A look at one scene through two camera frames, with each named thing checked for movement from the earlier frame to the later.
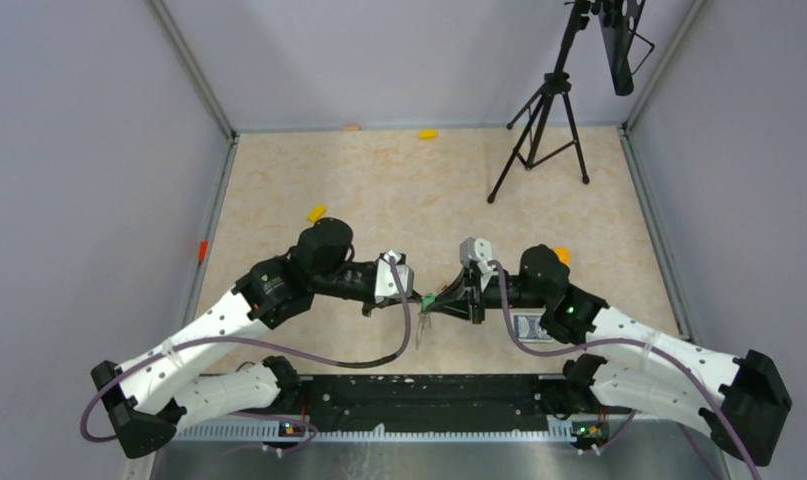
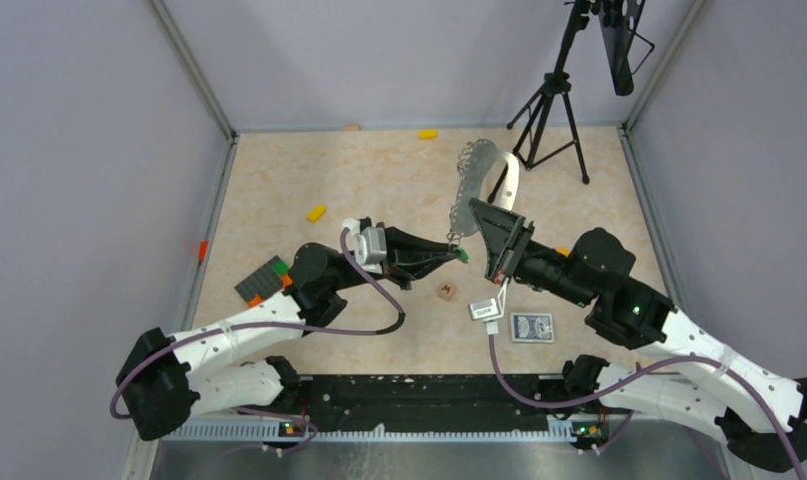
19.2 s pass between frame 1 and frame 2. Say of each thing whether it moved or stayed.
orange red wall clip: stayed
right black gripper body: moved
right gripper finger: moved
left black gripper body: moved
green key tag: moved
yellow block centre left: stayed
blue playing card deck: stayed
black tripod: stayed
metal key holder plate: moved
